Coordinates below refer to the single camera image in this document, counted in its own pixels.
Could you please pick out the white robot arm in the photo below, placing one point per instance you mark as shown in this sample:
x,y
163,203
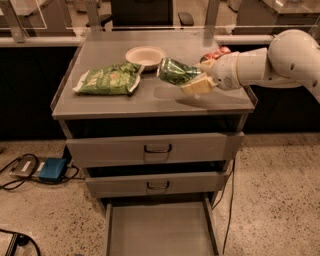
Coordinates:
x,y
291,60

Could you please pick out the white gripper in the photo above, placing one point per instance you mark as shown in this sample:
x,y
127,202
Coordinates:
x,y
224,72

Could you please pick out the grey bottom drawer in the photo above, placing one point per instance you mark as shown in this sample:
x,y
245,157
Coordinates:
x,y
168,228

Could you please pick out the grey middle drawer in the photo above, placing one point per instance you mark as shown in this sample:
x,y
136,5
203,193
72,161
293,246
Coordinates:
x,y
156,179

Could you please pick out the grey drawer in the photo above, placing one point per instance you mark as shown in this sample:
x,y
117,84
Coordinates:
x,y
157,149
168,228
156,179

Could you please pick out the green chip bag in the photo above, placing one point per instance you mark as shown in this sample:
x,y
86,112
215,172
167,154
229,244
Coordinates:
x,y
114,79

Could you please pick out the silver flat device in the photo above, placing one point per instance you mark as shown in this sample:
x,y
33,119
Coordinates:
x,y
27,166

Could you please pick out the green soda can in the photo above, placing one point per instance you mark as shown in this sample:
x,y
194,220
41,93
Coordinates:
x,y
176,73

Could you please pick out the grey drawer cabinet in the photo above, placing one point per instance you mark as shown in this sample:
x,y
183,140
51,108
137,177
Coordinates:
x,y
155,108

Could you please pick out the grey top drawer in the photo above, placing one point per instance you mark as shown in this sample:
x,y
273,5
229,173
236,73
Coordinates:
x,y
157,149

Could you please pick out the black object bottom left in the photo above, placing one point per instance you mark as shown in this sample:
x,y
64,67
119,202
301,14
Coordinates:
x,y
10,241

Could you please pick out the orange soda can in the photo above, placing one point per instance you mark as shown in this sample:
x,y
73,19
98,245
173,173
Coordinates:
x,y
214,55

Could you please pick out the blue electronics box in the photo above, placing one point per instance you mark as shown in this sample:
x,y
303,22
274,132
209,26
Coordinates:
x,y
52,170

